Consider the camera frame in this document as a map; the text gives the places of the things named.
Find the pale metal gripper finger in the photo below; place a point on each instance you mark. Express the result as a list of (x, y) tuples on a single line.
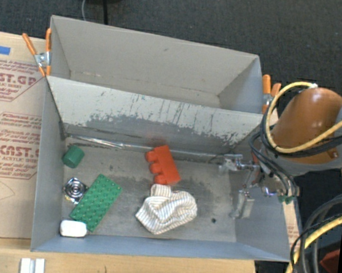
[(232, 162), (244, 205)]

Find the grey metal bin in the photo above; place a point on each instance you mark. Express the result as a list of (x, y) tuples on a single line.
[(148, 117)]

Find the dark green cylinder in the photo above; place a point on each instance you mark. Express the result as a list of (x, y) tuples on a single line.
[(73, 156)]

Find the green studded flat plate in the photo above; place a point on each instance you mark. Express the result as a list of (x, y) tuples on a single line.
[(96, 202)]

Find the white rounded block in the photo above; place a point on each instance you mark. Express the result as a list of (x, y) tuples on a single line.
[(73, 229)]

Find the brown cardboard board red print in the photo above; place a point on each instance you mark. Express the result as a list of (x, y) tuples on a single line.
[(5, 174)]

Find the orange-red toy building block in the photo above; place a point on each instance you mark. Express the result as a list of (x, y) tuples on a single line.
[(164, 164)]

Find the shiny round metal piece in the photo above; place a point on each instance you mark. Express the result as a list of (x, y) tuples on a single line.
[(74, 189)]

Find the white striped cloth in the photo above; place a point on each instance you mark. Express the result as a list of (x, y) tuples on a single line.
[(166, 211)]

